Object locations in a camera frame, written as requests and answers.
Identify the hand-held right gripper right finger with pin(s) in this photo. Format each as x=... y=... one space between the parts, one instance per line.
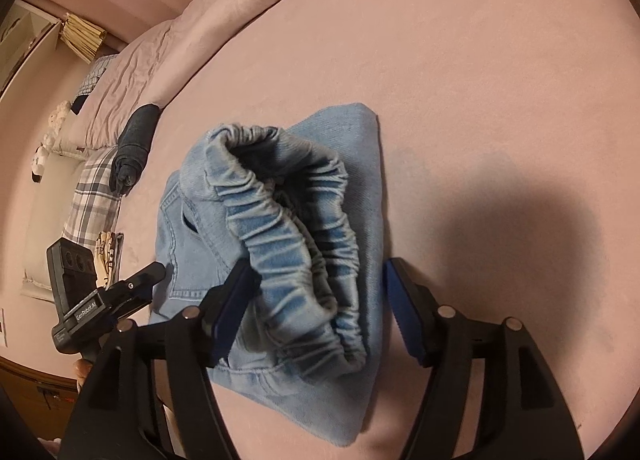
x=406 y=315

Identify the pink duvet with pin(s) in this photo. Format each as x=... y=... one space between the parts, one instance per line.
x=145 y=64

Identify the beige patterned cloth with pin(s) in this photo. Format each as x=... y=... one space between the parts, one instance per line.
x=107 y=255

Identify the brown wooden furniture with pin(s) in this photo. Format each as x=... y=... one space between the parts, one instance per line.
x=35 y=390

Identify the white pillow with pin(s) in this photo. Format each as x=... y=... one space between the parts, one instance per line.
x=45 y=250

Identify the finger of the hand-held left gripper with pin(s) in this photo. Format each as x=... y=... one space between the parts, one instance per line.
x=137 y=290

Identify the folded dark blue jeans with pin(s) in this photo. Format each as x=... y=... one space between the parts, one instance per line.
x=132 y=149

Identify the white wardrobe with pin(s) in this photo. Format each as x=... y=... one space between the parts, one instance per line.
x=22 y=44

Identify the white stuffed toy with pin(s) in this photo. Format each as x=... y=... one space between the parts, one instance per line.
x=50 y=139

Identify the grey plaid blanket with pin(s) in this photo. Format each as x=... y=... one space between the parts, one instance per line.
x=92 y=200

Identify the blue checked cloth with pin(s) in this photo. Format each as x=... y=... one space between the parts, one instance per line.
x=95 y=74

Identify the beige woven bundle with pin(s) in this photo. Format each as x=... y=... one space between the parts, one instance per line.
x=82 y=37

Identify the light blue denim pants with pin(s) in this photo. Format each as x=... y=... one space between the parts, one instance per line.
x=330 y=154

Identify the pink bedsheet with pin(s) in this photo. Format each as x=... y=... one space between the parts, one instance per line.
x=500 y=89

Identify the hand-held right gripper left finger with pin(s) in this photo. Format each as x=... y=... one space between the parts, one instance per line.
x=232 y=312

